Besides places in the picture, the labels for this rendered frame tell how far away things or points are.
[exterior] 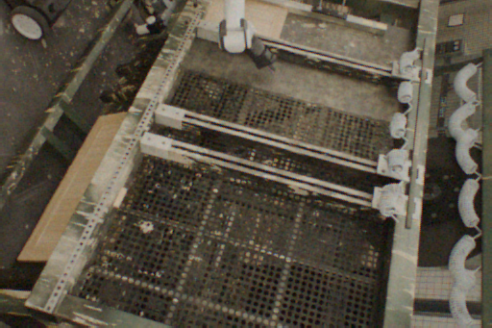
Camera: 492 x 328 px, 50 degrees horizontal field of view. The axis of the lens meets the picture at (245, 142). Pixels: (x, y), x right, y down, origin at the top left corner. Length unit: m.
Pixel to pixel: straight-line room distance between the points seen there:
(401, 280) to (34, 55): 2.24
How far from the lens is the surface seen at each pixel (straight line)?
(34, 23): 3.06
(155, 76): 2.57
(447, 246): 2.74
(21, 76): 3.13
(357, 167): 2.33
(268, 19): 2.95
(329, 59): 2.72
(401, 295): 2.08
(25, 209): 3.05
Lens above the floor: 2.46
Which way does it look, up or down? 31 degrees down
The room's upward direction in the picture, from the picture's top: 84 degrees clockwise
